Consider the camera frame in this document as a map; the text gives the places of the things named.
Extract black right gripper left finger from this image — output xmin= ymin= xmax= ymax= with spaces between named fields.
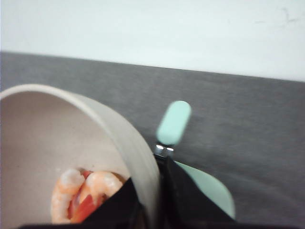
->
xmin=81 ymin=176 xmax=143 ymax=226

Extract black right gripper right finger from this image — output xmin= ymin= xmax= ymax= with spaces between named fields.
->
xmin=160 ymin=158 xmax=235 ymax=226

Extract mint green breakfast maker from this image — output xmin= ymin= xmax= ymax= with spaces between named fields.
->
xmin=176 ymin=161 xmax=236 ymax=219

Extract beige ribbed bowl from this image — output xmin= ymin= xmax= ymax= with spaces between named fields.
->
xmin=0 ymin=84 xmax=160 ymax=229

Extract orange shrimp pieces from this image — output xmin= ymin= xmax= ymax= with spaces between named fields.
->
xmin=51 ymin=169 xmax=123 ymax=224

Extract black round frying pan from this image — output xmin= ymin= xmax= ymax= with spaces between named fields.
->
xmin=153 ymin=100 xmax=192 ymax=169

